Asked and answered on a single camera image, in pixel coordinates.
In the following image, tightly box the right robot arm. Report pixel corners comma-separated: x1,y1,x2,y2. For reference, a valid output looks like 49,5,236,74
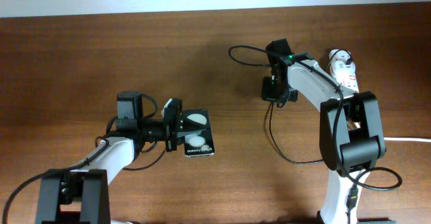
261,39,386,223

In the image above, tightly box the white power strip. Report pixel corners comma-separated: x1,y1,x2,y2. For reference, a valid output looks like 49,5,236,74
329,68,359,92

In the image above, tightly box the white charger adapter plug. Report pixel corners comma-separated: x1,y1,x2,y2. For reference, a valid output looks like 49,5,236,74
329,49,356,77

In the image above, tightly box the black left camera cable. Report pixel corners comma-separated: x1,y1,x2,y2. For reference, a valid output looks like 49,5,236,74
1,94,167,224

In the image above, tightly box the black flip smartphone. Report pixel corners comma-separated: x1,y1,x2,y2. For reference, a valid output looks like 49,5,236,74
183,109,215,157

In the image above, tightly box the black charger cable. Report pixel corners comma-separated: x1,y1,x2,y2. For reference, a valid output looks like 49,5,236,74
267,48,354,165

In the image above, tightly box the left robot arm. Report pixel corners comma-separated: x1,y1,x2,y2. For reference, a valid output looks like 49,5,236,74
35,91,215,224

